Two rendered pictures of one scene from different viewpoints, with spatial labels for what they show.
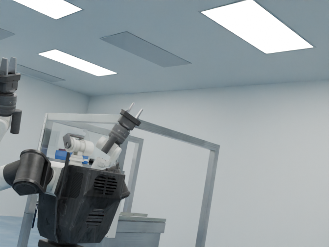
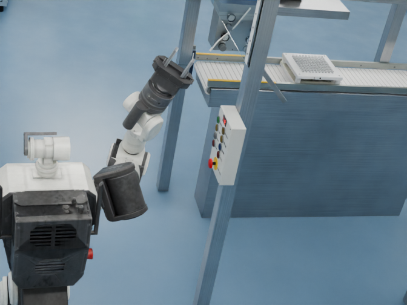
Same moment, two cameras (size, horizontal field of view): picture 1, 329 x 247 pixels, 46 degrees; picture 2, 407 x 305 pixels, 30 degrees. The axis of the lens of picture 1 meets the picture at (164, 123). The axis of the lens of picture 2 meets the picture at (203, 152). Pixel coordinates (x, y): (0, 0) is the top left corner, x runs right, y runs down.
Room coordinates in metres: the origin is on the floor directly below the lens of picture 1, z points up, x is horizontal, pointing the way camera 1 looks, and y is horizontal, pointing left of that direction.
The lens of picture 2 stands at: (0.37, -0.84, 2.51)
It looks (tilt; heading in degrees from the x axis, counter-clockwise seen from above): 33 degrees down; 28
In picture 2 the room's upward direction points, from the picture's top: 11 degrees clockwise
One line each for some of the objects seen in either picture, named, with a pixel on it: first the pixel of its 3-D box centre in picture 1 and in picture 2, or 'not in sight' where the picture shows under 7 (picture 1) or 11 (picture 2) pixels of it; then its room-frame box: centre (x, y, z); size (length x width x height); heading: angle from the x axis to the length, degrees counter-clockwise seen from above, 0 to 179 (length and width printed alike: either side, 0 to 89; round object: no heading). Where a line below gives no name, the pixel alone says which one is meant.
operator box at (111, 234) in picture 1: (106, 214); (226, 145); (2.60, 0.27, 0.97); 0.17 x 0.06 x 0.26; 47
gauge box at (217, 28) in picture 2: not in sight; (237, 26); (3.24, 0.66, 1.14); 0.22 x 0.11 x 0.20; 137
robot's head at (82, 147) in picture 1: (79, 149); (49, 152); (1.68, 0.34, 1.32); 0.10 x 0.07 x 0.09; 140
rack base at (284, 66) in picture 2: not in sight; (309, 74); (3.68, 0.43, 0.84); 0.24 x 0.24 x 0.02; 47
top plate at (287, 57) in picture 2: not in sight; (312, 66); (3.68, 0.43, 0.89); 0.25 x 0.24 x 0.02; 47
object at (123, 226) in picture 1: (107, 223); (324, 88); (3.75, 0.36, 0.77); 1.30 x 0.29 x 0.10; 137
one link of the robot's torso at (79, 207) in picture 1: (77, 199); (46, 223); (1.64, 0.30, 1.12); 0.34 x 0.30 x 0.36; 140
